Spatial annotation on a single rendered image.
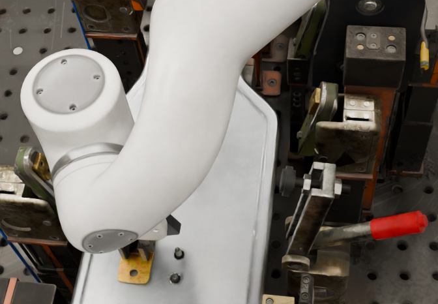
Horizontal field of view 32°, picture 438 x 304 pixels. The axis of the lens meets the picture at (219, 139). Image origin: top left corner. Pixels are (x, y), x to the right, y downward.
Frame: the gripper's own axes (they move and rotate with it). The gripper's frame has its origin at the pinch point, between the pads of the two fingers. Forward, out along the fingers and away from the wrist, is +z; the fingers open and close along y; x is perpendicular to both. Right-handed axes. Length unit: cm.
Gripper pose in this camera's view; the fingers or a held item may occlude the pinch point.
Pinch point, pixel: (134, 241)
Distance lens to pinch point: 91.1
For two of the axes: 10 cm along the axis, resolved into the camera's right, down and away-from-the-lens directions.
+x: -1.2, 8.5, -5.1
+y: -9.9, -0.6, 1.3
